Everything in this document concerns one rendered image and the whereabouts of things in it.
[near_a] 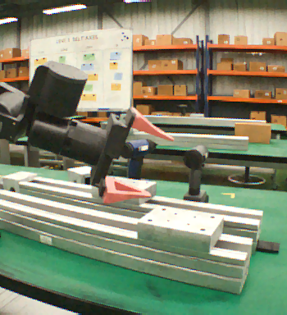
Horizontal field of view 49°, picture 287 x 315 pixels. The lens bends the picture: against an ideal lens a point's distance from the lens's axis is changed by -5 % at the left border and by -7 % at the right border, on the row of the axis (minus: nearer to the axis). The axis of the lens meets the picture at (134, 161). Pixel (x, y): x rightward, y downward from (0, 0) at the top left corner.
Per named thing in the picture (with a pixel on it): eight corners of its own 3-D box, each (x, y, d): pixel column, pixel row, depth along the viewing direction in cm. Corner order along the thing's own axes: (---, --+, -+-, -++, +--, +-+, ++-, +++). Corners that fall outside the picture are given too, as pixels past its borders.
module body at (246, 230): (20, 205, 114) (18, 182, 112) (39, 198, 123) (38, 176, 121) (253, 254, 77) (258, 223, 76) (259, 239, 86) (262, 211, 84)
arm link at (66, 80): (6, 109, 52) (-20, 129, 44) (24, 43, 46) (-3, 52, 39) (72, 136, 53) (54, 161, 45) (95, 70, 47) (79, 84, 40)
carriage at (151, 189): (91, 206, 98) (90, 184, 96) (111, 196, 107) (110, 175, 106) (139, 215, 90) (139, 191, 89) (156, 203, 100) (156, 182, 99)
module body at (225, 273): (-21, 221, 98) (-25, 196, 96) (2, 212, 106) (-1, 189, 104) (239, 294, 61) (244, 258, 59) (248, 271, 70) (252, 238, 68)
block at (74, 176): (63, 194, 129) (61, 170, 127) (87, 188, 136) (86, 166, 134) (76, 199, 121) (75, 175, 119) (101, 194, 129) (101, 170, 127)
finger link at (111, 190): (166, 175, 48) (105, 156, 46) (148, 216, 50) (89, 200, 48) (157, 160, 55) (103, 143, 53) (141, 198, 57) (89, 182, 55)
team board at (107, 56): (25, 181, 438) (20, 37, 398) (46, 174, 483) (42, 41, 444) (125, 194, 384) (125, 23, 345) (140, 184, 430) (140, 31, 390)
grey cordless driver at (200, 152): (177, 217, 104) (179, 149, 100) (191, 198, 122) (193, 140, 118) (201, 220, 101) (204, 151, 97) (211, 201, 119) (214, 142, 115)
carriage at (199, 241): (136, 249, 70) (136, 221, 68) (157, 231, 79) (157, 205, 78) (208, 265, 63) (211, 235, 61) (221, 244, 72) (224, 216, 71)
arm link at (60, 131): (28, 133, 51) (19, 150, 46) (38, 93, 47) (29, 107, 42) (69, 146, 52) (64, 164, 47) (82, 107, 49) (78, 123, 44)
